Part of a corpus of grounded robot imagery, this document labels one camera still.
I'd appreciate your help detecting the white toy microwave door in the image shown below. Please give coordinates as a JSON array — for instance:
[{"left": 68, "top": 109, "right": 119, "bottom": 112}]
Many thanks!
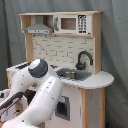
[{"left": 54, "top": 15, "right": 91, "bottom": 34}]

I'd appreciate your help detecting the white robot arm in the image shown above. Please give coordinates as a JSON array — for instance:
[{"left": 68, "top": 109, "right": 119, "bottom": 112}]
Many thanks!
[{"left": 0, "top": 59, "right": 63, "bottom": 128}]

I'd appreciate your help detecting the wooden toy kitchen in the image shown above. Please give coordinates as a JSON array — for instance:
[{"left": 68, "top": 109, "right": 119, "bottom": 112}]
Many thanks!
[{"left": 5, "top": 10, "right": 115, "bottom": 128}]

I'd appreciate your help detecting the grey toy sink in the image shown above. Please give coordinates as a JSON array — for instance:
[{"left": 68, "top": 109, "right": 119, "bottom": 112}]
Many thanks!
[{"left": 56, "top": 68, "right": 92, "bottom": 81}]

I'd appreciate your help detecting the black toy faucet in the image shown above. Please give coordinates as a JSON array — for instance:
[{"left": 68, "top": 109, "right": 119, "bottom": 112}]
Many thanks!
[{"left": 74, "top": 50, "right": 94, "bottom": 71}]

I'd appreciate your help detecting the black toy stovetop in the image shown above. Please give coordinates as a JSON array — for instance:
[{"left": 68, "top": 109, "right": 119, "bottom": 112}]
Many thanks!
[{"left": 16, "top": 62, "right": 30, "bottom": 69}]

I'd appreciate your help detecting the grey range hood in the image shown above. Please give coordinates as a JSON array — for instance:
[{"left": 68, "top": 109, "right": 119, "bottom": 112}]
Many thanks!
[{"left": 24, "top": 16, "right": 53, "bottom": 34}]

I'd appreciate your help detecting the white dishwasher door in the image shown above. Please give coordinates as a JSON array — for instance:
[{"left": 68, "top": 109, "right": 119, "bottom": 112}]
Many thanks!
[{"left": 45, "top": 85, "right": 82, "bottom": 128}]

